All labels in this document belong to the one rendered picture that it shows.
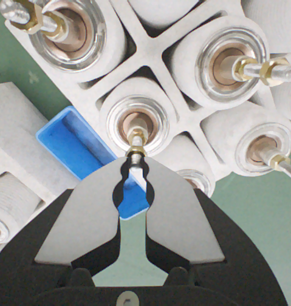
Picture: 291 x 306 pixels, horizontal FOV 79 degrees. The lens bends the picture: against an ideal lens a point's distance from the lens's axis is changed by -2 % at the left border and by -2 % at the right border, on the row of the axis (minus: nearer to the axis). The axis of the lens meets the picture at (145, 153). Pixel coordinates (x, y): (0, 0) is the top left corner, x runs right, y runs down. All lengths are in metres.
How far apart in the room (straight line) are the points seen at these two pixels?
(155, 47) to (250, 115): 0.15
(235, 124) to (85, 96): 0.21
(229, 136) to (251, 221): 0.58
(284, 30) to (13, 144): 0.44
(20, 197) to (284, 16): 0.45
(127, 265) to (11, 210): 0.63
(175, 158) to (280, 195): 0.57
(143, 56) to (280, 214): 0.74
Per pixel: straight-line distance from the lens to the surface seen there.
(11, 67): 0.54
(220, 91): 0.22
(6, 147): 0.40
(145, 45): 0.28
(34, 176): 0.40
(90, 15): 0.21
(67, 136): 0.49
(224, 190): 0.65
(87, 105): 0.29
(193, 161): 0.26
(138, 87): 0.21
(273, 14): 0.28
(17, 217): 0.39
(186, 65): 0.22
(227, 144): 0.26
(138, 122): 0.20
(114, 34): 0.21
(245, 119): 0.26
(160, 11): 0.23
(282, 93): 0.35
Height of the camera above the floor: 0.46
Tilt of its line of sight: 62 degrees down
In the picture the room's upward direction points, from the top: 177 degrees clockwise
